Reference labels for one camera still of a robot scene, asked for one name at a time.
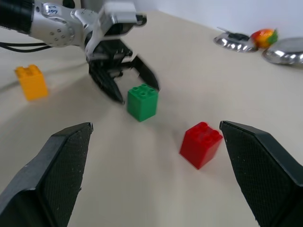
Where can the red toy brick cube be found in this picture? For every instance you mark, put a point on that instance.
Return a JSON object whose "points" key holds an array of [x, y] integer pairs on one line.
{"points": [[200, 146]]}

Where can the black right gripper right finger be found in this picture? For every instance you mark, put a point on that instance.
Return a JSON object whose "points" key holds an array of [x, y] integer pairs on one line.
{"points": [[260, 170]]}

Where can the orange red toy fruit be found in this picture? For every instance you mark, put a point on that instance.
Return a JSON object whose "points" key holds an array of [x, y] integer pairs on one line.
{"points": [[264, 37]]}

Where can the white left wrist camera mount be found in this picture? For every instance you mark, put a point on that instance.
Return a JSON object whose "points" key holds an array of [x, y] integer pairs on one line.
{"points": [[118, 14]]}

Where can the steel bowl with black item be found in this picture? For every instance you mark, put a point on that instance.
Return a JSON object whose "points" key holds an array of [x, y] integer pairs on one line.
{"points": [[227, 45]]}

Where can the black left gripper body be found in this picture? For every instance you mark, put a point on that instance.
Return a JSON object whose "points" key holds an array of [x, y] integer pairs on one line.
{"points": [[111, 50]]}

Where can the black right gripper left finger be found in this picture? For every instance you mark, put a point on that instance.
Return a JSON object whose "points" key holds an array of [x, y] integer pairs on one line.
{"points": [[54, 170]]}

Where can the yellow toy brick cube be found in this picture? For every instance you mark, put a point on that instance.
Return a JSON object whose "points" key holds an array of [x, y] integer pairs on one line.
{"points": [[33, 84]]}

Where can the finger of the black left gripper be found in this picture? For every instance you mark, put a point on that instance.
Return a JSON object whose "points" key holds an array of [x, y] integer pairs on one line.
{"points": [[148, 73], [106, 85]]}

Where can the empty steel bowl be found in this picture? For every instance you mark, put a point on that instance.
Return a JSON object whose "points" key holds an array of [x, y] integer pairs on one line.
{"points": [[284, 53]]}

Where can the green toy brick cube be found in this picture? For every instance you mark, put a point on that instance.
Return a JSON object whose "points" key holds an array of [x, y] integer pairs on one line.
{"points": [[142, 104]]}

